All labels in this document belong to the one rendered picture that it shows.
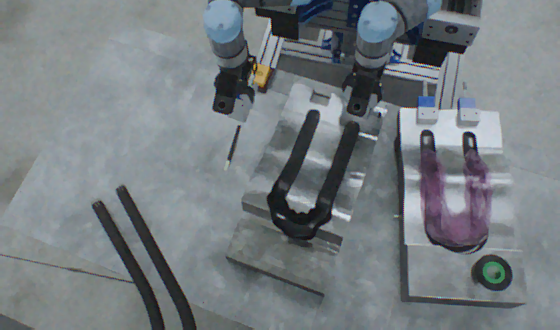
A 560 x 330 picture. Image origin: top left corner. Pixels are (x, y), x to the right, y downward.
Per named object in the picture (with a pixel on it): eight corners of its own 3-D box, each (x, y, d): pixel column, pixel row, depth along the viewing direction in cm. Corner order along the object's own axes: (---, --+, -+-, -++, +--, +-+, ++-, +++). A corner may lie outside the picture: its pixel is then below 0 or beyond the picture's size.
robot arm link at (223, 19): (240, -8, 106) (239, 28, 103) (246, 25, 116) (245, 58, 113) (201, -6, 106) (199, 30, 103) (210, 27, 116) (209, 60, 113)
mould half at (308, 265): (295, 96, 153) (294, 72, 140) (382, 124, 148) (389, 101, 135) (227, 260, 135) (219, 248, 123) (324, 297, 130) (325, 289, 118)
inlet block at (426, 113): (413, 85, 149) (417, 75, 144) (431, 85, 148) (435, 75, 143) (415, 127, 144) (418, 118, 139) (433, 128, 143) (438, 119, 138)
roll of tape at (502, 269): (484, 299, 117) (489, 297, 114) (463, 266, 120) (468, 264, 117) (514, 283, 118) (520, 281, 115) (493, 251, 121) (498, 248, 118)
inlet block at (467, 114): (452, 86, 148) (457, 76, 143) (471, 87, 147) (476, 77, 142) (455, 129, 143) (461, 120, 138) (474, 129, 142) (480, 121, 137)
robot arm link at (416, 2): (413, -40, 113) (373, -15, 111) (449, -6, 109) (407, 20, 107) (407, -15, 120) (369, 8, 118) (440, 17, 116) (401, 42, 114)
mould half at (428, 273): (396, 116, 148) (403, 98, 138) (492, 120, 146) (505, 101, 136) (401, 301, 129) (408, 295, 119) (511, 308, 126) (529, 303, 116)
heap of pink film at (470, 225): (414, 147, 138) (420, 135, 131) (484, 150, 137) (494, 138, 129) (418, 246, 128) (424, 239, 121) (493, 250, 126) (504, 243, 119)
